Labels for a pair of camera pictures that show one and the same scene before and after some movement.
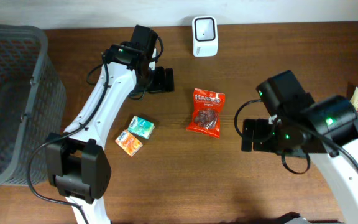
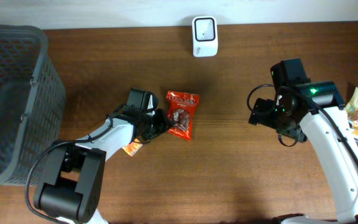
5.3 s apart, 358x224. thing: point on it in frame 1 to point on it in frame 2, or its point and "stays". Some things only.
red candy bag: [207, 108] to [181, 105]
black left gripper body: [162, 79] to [161, 121]
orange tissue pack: [128, 142] stays
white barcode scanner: [205, 36] stays
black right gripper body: [257, 135] to [260, 112]
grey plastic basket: [22, 101] stays
